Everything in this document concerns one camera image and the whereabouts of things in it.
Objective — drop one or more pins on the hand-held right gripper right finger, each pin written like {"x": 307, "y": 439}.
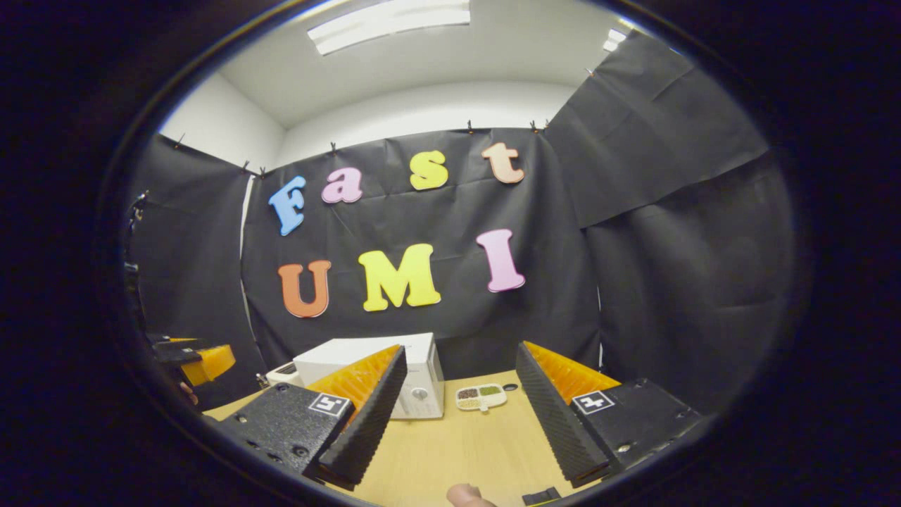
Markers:
{"x": 556, "y": 422}

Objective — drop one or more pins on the divided white bean tray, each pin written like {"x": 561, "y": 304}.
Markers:
{"x": 481, "y": 396}

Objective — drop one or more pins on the small white appliance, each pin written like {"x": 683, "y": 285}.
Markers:
{"x": 285, "y": 373}

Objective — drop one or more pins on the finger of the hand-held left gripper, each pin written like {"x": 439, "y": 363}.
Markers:
{"x": 211, "y": 362}

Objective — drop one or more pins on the small ceiling light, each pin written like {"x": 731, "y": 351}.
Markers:
{"x": 615, "y": 40}

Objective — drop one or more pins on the long ceiling light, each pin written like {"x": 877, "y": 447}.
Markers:
{"x": 387, "y": 24}

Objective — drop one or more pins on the white microwave oven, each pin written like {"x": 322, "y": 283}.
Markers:
{"x": 366, "y": 352}

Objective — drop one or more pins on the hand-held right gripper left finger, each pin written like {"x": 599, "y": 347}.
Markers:
{"x": 366, "y": 422}

